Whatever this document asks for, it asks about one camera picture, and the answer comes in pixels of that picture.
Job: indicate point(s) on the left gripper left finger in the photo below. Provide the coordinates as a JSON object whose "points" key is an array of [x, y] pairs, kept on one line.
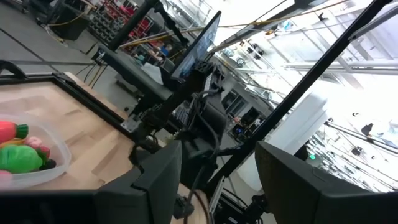
{"points": [[152, 193]]}

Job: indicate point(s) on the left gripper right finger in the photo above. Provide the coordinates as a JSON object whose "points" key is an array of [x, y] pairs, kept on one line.
{"points": [[304, 196]]}

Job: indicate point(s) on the red toy strawberry green leaves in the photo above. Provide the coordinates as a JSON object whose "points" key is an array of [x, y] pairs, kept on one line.
{"points": [[44, 152]]}

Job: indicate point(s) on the large green toy fruit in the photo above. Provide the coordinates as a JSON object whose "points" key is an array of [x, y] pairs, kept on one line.
{"points": [[18, 159]]}

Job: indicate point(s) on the yellow toy banana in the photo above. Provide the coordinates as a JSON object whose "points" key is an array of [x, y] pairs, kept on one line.
{"points": [[12, 143]]}

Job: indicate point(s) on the toy watermelon slice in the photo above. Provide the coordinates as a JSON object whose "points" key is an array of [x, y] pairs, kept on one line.
{"points": [[7, 130]]}

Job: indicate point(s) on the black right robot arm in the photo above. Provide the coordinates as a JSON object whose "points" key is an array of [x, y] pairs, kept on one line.
{"points": [[183, 96]]}

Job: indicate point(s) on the clear plastic tupperware container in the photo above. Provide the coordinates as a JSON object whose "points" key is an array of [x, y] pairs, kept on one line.
{"points": [[60, 155]]}

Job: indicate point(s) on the black workbench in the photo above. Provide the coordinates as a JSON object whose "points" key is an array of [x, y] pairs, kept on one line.
{"points": [[133, 71]]}

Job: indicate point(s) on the tilted flat screen monitor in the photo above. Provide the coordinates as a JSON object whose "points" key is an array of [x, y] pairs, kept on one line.
{"points": [[197, 48]]}

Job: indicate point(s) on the black round pillar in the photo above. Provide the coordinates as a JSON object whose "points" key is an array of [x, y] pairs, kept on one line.
{"points": [[132, 25]]}

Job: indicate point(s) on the storage bin shelf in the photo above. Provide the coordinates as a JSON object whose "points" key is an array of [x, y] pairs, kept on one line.
{"points": [[109, 21]]}

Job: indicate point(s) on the black rig frame post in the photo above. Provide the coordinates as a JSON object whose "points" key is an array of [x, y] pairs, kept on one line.
{"points": [[298, 90]]}

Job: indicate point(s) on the black table edge frame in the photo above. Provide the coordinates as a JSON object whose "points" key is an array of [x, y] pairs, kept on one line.
{"points": [[87, 96]]}

